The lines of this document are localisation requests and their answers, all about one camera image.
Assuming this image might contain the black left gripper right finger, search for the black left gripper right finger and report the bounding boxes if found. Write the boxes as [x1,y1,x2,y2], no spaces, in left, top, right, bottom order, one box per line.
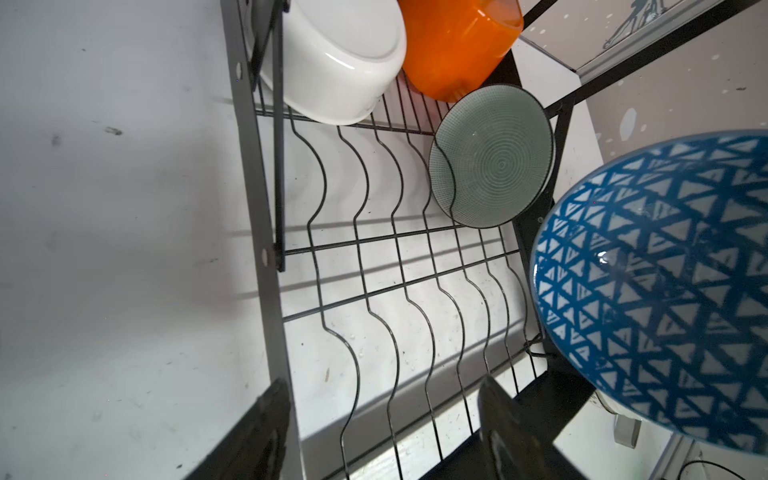
[478,375,584,479]

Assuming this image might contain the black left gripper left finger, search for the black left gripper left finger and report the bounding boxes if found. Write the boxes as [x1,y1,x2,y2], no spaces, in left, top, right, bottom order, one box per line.
[187,379,291,480]

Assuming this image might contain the blue patterned bowl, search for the blue patterned bowl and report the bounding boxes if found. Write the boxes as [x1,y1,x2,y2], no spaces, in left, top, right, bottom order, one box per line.
[530,130,767,455]

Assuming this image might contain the light green glazed bowl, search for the light green glazed bowl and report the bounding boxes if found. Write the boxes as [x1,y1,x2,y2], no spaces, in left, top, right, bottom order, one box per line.
[429,84,554,229]

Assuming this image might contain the white ceramic bowl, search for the white ceramic bowl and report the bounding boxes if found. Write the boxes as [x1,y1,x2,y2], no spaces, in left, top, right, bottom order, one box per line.
[282,1,407,126]

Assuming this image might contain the orange glass bowl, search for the orange glass bowl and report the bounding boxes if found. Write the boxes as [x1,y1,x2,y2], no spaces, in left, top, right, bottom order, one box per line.
[399,0,524,103]

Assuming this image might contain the black wire dish rack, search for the black wire dish rack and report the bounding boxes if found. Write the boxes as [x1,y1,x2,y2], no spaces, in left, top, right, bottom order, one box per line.
[218,0,768,480]

